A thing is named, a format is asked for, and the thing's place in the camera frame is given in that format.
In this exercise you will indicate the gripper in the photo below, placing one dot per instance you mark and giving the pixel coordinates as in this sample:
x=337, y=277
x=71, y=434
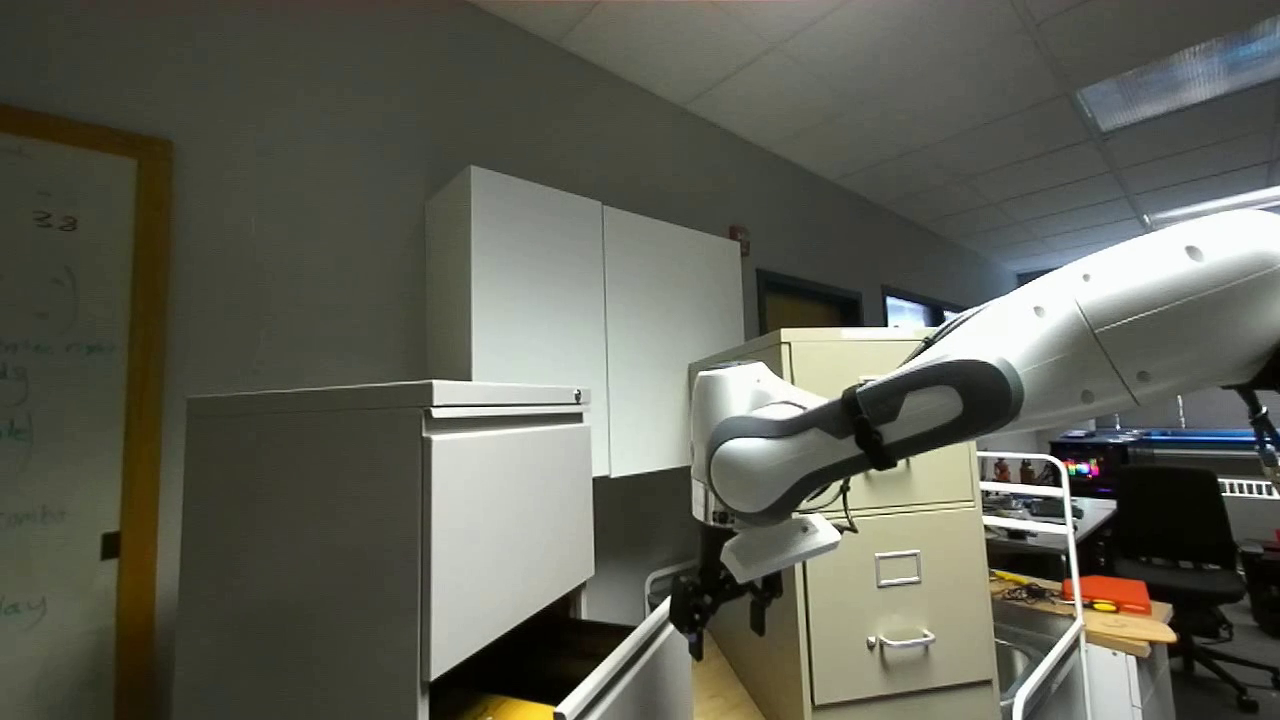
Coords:
x=718, y=555

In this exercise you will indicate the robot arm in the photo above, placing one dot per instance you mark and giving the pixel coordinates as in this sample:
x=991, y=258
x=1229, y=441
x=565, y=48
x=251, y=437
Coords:
x=1100, y=330

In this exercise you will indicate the grey open drawer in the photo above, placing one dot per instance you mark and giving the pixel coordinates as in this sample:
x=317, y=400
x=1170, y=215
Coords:
x=640, y=680

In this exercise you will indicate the grey closed drawer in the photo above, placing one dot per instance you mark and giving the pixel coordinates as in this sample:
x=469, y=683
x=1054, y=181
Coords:
x=505, y=540

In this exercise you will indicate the beige filing cabinet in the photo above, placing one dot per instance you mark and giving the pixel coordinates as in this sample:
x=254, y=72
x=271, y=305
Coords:
x=900, y=590

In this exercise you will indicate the yellow folder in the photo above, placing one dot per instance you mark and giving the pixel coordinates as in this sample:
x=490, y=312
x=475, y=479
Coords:
x=505, y=710

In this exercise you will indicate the dark-framed door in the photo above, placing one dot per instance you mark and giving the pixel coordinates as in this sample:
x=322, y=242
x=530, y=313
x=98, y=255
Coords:
x=808, y=305

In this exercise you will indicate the dark-framed window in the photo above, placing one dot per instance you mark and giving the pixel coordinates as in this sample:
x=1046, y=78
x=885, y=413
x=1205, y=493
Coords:
x=915, y=310

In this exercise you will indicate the red fire alarm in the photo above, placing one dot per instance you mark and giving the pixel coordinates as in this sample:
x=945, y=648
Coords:
x=740, y=240

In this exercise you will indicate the orange box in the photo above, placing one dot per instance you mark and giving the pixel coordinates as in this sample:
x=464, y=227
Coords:
x=1105, y=592

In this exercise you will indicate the wooden board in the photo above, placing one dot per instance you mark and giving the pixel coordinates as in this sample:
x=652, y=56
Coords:
x=1130, y=628

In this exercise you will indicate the grey filing cabinet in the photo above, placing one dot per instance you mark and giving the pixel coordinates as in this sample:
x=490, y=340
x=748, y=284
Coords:
x=300, y=550

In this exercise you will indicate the black office chair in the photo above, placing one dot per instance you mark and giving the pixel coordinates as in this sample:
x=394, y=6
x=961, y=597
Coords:
x=1170, y=540

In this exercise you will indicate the black machine with blue lid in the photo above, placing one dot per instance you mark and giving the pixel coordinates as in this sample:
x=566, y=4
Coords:
x=1160, y=445

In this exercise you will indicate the white radiator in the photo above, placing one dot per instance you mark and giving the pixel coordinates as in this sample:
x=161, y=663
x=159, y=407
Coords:
x=1250, y=488

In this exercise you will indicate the ceiling light panel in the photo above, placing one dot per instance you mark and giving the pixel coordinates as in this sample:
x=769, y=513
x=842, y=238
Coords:
x=1215, y=207
x=1180, y=80

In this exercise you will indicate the wood-framed whiteboard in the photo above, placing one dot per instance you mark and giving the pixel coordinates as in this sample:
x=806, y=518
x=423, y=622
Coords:
x=60, y=420

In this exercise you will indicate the white wall cabinet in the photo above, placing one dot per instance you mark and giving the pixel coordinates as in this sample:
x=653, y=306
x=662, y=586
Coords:
x=560, y=310

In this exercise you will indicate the white tube frame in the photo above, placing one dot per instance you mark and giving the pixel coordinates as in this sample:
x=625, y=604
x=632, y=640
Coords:
x=1070, y=560

